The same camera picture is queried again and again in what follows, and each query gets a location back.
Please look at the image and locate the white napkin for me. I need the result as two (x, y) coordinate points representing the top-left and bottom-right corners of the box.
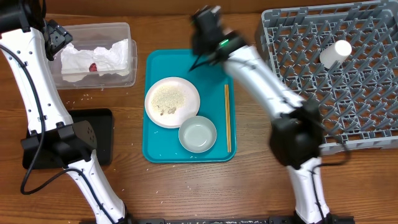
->
(60, 39), (129, 82)

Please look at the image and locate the red snack wrapper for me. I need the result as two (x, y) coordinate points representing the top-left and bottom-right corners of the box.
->
(89, 63), (97, 72)

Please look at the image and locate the grey bowl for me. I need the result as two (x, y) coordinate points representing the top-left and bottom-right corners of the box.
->
(178, 116), (217, 153)

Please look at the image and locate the white cup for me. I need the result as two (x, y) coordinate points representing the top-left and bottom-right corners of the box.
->
(320, 40), (352, 69)

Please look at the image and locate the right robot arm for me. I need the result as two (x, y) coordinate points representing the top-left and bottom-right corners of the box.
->
(191, 6), (330, 223)

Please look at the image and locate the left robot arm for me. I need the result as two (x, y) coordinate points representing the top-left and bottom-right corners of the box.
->
(1, 1), (134, 223)

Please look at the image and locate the clear plastic waste bin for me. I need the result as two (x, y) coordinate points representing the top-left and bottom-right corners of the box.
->
(49, 22), (137, 90)

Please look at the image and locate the grey dishwasher rack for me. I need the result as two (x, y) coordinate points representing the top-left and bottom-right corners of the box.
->
(255, 1), (397, 154)

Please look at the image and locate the left wooden chopstick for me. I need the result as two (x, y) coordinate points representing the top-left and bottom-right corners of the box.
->
(224, 84), (231, 153)

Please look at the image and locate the wooden chopstick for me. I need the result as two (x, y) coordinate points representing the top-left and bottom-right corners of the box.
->
(224, 84), (231, 153)

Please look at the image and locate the right wooden chopstick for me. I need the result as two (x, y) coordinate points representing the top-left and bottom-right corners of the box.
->
(224, 84), (231, 153)

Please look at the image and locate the large white plate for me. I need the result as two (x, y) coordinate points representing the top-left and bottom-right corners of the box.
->
(144, 77), (200, 129)

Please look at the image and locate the black plastic tray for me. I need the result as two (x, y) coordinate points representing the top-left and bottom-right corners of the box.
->
(21, 108), (114, 169)

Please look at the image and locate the teal serving tray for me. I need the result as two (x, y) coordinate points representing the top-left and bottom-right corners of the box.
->
(142, 49), (236, 163)

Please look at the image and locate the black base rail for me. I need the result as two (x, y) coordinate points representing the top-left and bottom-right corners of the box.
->
(121, 215), (355, 224)

